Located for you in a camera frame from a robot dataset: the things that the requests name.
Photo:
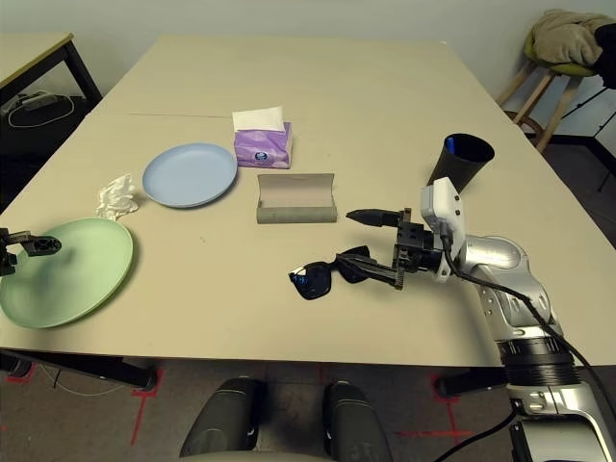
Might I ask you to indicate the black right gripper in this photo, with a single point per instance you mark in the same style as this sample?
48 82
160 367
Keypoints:
414 245

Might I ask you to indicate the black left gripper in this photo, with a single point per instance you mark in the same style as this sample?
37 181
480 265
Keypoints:
6 250

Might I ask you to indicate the light green plate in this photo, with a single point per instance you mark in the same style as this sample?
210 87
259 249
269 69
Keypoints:
72 284

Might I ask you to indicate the black sunglasses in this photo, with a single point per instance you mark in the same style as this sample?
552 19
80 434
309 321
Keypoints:
313 284

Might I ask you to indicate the white tissue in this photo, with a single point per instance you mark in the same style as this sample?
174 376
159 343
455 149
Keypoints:
115 197

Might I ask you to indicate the grey glasses case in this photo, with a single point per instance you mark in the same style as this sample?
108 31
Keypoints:
296 195

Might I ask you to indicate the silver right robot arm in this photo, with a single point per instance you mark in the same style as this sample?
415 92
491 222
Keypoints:
495 255

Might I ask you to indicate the black cup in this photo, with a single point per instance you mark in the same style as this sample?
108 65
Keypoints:
452 163

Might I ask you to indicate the purple tissue pack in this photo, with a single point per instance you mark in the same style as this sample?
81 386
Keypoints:
264 149

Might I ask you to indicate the white power strip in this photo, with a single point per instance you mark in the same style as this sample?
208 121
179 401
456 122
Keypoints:
38 101

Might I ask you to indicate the light blue plate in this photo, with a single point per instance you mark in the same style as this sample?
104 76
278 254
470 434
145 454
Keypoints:
192 173

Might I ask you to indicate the dark right robot leg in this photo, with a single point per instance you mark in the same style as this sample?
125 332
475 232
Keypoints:
356 418

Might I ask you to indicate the dark robot leg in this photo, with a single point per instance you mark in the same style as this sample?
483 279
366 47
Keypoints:
223 414
356 418

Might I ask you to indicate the dark left robot leg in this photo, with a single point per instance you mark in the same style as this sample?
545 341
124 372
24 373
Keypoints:
223 414

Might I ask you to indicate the wooden stool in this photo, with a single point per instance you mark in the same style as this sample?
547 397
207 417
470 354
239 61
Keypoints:
558 103

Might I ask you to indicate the black tripod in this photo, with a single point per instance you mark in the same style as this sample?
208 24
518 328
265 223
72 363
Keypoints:
583 102

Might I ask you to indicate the green stool cushion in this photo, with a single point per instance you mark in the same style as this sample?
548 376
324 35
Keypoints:
572 71

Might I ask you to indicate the beige jacket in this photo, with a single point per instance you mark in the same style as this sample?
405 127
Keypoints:
563 38

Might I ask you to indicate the black garment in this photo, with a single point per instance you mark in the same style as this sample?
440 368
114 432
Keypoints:
607 53

